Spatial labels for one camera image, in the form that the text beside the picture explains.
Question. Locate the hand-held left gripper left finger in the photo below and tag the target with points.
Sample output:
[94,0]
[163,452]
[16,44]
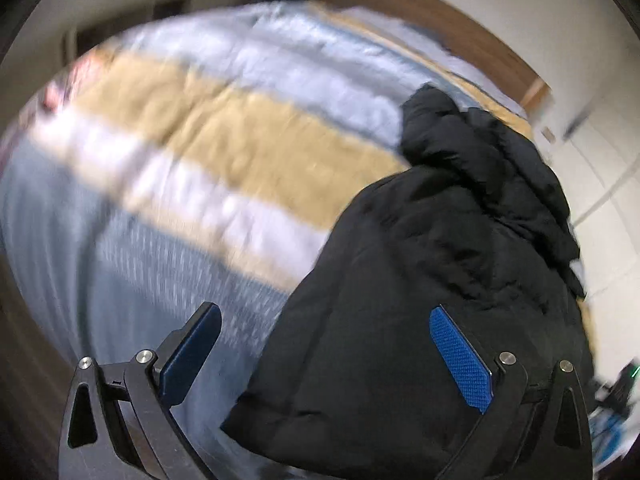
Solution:
[192,347]

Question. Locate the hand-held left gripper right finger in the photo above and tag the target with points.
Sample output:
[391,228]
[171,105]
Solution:
[457,352]

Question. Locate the black puffer jacket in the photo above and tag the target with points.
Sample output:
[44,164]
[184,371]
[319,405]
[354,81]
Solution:
[440,260]

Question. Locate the bed with striped duvet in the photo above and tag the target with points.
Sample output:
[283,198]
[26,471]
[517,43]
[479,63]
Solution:
[200,160]

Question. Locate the white wardrobe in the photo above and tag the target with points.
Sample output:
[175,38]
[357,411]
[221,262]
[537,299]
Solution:
[600,185]

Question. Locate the smartphone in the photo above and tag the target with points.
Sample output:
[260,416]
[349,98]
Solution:
[70,82]

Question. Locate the white pillow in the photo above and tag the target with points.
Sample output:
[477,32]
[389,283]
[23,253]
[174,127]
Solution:
[400,27]

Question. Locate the wooden bed headboard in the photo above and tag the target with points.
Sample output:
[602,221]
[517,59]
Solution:
[450,20]

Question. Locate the low white shelf cabinet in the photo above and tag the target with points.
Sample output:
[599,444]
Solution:
[130,20]

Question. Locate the wall socket panel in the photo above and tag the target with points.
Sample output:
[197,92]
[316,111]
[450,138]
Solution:
[549,135]

